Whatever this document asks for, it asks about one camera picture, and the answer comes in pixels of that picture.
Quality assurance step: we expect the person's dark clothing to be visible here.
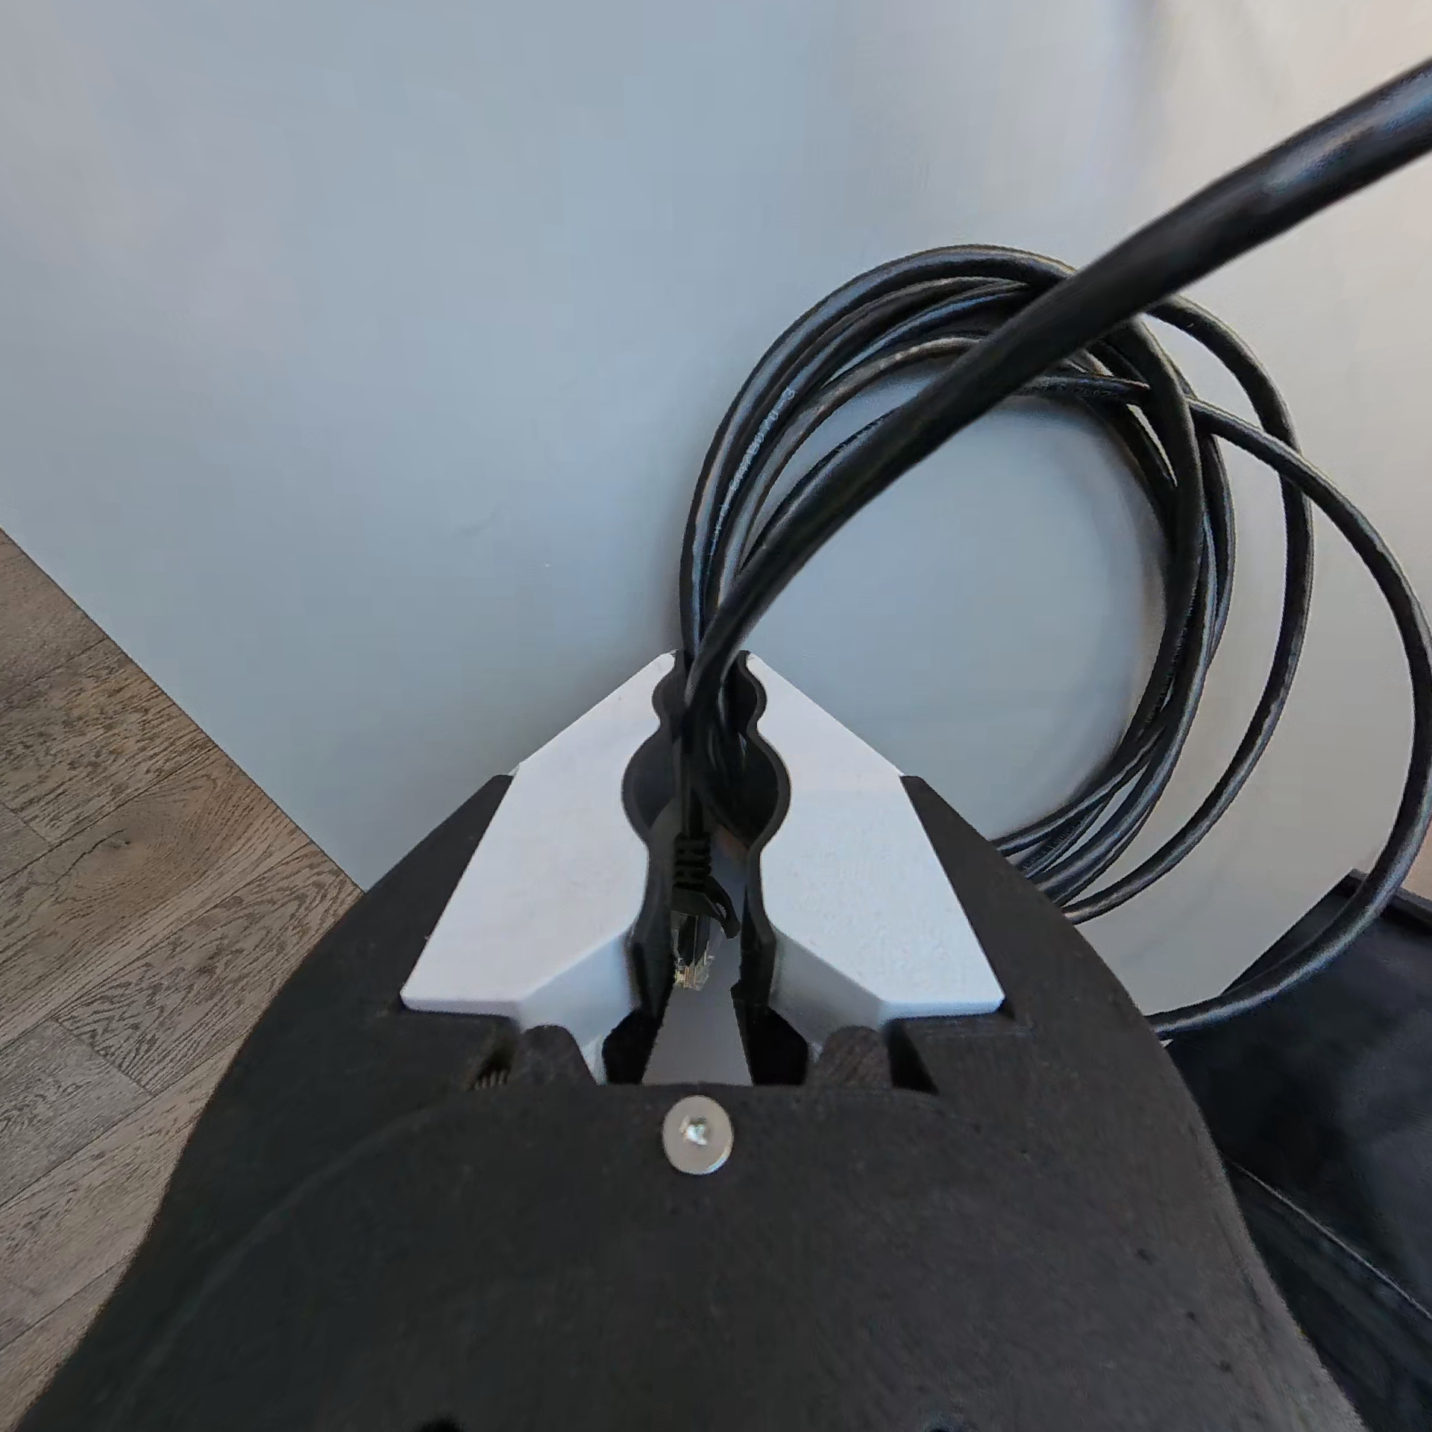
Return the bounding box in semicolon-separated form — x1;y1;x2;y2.
1163;868;1432;1432

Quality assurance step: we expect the grey desk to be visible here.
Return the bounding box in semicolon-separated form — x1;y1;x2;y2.
0;0;1432;1087

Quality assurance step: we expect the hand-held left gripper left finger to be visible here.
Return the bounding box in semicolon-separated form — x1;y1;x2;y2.
401;650;689;1087

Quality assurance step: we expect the black ethernet cable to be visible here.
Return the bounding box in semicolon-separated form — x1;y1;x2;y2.
669;50;1432;1037

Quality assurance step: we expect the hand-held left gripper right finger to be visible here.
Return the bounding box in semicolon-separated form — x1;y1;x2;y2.
726;653;1004;1087

